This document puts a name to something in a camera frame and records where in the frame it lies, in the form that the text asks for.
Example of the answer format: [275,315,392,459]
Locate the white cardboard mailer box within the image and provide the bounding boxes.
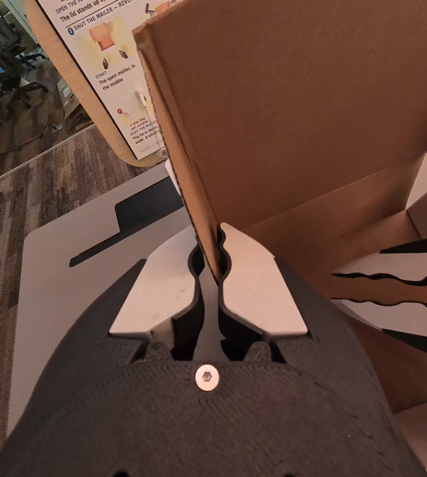
[132,0,427,412]

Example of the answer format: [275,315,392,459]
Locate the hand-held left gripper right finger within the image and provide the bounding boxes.
[217,223,308,344]

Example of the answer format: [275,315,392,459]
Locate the wooden backing board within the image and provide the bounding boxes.
[25,0,174,169]

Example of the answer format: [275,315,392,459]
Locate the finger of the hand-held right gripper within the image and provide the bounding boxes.
[331,253,427,287]
[331,296,427,341]

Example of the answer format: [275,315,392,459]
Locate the black office chair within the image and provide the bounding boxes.
[0,19,49,109]

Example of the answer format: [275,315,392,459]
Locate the printed instruction sheet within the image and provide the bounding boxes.
[36,0,170,159]

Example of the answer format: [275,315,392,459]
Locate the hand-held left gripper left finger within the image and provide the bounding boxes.
[108,234,205,349]

